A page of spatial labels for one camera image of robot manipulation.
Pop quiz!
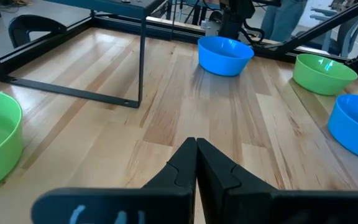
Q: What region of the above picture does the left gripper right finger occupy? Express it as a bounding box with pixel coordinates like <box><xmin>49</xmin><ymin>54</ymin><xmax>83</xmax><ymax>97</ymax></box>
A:
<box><xmin>196</xmin><ymin>138</ymin><xmax>358</xmax><ymax>224</ymax></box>

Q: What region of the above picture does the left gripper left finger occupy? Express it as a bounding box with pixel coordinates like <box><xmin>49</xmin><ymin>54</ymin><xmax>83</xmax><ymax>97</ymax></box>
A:
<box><xmin>30</xmin><ymin>137</ymin><xmax>198</xmax><ymax>224</ymax></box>

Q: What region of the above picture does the blue plastic mini bowl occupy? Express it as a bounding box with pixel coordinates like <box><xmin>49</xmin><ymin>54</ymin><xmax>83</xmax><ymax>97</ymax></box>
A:
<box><xmin>327</xmin><ymin>94</ymin><xmax>358</xmax><ymax>164</ymax></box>
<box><xmin>197</xmin><ymin>35</ymin><xmax>255</xmax><ymax>77</ymax></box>

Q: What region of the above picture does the person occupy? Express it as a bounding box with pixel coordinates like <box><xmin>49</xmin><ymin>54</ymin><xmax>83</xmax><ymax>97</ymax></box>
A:
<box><xmin>259</xmin><ymin>0</ymin><xmax>309</xmax><ymax>43</ymax></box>

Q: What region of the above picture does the black perforated metal shelf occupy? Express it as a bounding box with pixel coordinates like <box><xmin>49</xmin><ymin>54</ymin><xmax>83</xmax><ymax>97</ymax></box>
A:
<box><xmin>0</xmin><ymin>0</ymin><xmax>169</xmax><ymax>109</ymax></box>

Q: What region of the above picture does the grey office chair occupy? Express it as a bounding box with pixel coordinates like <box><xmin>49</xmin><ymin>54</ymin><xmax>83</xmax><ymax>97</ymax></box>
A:
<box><xmin>309</xmin><ymin>6</ymin><xmax>358</xmax><ymax>57</ymax></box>

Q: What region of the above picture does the black arched object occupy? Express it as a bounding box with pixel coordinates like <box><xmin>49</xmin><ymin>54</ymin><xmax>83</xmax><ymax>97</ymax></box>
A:
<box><xmin>7</xmin><ymin>14</ymin><xmax>68</xmax><ymax>49</ymax></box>

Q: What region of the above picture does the black aluminium frame rail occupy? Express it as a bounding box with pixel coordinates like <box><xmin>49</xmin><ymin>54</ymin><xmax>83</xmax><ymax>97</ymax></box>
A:
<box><xmin>0</xmin><ymin>17</ymin><xmax>96</xmax><ymax>90</ymax></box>

